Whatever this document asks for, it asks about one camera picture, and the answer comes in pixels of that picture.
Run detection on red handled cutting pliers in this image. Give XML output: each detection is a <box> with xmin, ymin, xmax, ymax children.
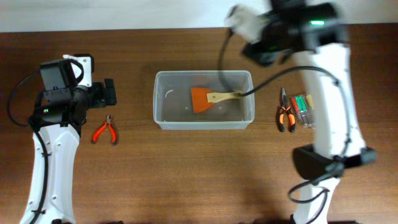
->
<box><xmin>91</xmin><ymin>114</ymin><xmax>118</xmax><ymax>146</ymax></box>

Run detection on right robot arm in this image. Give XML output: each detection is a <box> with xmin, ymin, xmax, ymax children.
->
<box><xmin>225</xmin><ymin>1</ymin><xmax>376</xmax><ymax>223</ymax></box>

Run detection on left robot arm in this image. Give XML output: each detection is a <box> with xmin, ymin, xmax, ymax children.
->
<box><xmin>21</xmin><ymin>54</ymin><xmax>117</xmax><ymax>223</ymax></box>

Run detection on clear plastic container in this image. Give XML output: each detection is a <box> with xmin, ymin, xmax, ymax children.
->
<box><xmin>153</xmin><ymin>70</ymin><xmax>255</xmax><ymax>130</ymax></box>

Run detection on orange scraper with wooden handle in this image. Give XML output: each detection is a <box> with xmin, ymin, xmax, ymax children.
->
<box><xmin>190</xmin><ymin>87</ymin><xmax>243</xmax><ymax>114</ymax></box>

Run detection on left black cable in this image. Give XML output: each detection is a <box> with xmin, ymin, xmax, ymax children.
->
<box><xmin>6</xmin><ymin>70</ymin><xmax>42</xmax><ymax>128</ymax></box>

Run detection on clear screwdriver set case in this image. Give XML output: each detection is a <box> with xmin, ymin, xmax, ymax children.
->
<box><xmin>290</xmin><ymin>94</ymin><xmax>315</xmax><ymax>129</ymax></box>

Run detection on orange black needle-nose pliers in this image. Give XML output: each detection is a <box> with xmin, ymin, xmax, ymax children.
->
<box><xmin>276</xmin><ymin>88</ymin><xmax>296</xmax><ymax>133</ymax></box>

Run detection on right black cable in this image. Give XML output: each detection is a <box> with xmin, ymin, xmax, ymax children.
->
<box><xmin>216</xmin><ymin>29</ymin><xmax>354</xmax><ymax>156</ymax></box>

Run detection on black cable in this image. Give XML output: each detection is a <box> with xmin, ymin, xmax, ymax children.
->
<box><xmin>216</xmin><ymin>29</ymin><xmax>354</xmax><ymax>156</ymax></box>
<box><xmin>6</xmin><ymin>70</ymin><xmax>42</xmax><ymax>128</ymax></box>

